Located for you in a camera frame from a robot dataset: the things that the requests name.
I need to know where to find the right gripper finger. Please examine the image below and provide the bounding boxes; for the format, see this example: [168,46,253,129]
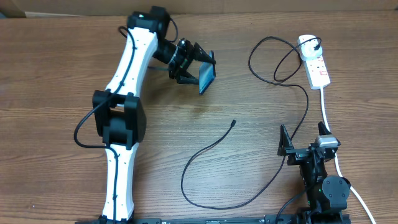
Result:
[277,124,294,156]
[318,122,331,136]

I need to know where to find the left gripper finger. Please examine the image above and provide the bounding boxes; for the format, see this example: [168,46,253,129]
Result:
[193,42,215,65]
[175,71,199,85]

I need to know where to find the Samsung Galaxy smartphone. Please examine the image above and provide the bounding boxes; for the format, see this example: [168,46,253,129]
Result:
[199,62,216,95]

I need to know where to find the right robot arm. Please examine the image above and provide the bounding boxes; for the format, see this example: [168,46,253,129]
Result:
[275,122,351,223]

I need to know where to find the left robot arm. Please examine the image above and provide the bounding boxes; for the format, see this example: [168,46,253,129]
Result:
[93,6,216,223]

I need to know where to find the white USB charger plug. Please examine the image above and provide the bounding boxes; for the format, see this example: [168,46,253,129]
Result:
[297,34,323,61]

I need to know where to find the white power strip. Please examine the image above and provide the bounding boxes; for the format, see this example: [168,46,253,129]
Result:
[302,54,330,90]

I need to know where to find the white power strip cord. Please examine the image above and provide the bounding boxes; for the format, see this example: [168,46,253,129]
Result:
[319,86,377,224]

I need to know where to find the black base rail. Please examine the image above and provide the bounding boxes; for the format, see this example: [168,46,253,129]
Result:
[74,213,351,224]

